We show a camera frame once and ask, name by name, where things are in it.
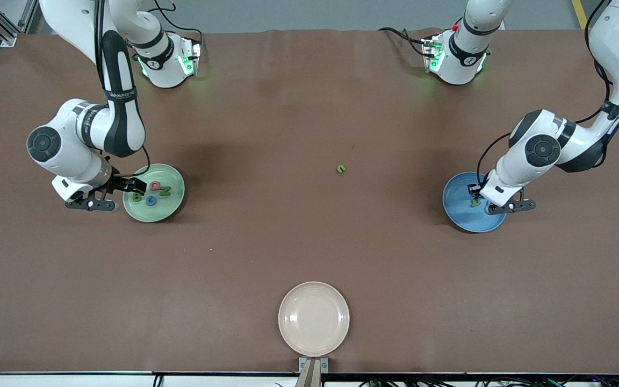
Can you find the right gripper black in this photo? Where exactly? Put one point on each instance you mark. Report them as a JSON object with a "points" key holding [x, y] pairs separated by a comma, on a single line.
{"points": [[119, 184]]}

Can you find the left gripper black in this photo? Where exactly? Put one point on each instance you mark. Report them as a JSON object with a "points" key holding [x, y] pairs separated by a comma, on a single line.
{"points": [[474, 190]]}

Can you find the green capital letter B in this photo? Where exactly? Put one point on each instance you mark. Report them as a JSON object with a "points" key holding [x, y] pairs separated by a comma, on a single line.
{"points": [[137, 197]]}

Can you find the red capital letter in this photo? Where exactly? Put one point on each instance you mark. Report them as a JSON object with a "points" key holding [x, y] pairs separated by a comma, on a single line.
{"points": [[151, 186]]}

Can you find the blue capital letter G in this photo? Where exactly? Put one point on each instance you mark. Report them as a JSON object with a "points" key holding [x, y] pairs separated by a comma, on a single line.
{"points": [[148, 201]]}

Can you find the green capital letter N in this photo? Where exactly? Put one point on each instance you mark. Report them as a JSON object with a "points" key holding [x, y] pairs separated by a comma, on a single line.
{"points": [[165, 191]]}

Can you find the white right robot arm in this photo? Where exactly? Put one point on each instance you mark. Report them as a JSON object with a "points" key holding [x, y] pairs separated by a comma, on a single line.
{"points": [[67, 145]]}

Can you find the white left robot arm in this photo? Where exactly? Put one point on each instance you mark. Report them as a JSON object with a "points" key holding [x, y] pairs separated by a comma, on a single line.
{"points": [[543, 150]]}

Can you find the blue plate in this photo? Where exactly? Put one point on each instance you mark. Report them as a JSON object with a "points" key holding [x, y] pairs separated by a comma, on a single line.
{"points": [[460, 212]]}

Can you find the light green plate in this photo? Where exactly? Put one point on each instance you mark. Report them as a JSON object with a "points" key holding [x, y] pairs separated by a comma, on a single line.
{"points": [[164, 212]]}

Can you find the silver base connector box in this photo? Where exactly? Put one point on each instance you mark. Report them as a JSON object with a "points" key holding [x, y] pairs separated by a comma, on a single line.
{"points": [[190, 56], [432, 54]]}

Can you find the brown table mat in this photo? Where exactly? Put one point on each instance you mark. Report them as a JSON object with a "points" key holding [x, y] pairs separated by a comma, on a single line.
{"points": [[309, 242]]}

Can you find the grey aluminium strut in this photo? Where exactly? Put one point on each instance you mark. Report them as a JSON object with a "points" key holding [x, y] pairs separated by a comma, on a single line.
{"points": [[27, 16]]}

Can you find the beige plate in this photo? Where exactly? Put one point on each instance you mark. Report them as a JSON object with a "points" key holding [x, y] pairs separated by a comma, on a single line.
{"points": [[314, 319]]}

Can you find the white table edge rail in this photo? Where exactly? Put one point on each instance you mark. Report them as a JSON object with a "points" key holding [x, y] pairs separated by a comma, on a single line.
{"points": [[73, 381]]}

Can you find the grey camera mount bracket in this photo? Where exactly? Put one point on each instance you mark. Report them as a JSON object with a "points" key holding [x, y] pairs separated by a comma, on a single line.
{"points": [[313, 371]]}

